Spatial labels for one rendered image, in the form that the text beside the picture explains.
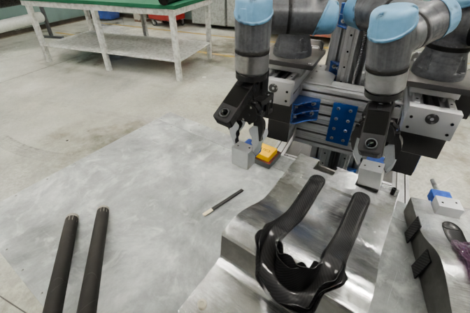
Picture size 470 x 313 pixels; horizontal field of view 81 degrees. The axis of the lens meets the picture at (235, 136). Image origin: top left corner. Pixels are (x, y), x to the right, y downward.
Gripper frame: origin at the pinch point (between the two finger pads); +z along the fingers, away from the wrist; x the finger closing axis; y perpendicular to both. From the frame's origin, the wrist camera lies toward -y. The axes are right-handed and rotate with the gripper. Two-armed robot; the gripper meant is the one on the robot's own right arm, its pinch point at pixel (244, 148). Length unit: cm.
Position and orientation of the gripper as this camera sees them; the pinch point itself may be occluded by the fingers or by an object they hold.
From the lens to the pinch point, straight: 71.3
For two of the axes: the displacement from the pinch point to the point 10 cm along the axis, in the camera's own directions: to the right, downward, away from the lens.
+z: 0.0, 8.3, 5.5
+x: -8.2, -3.2, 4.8
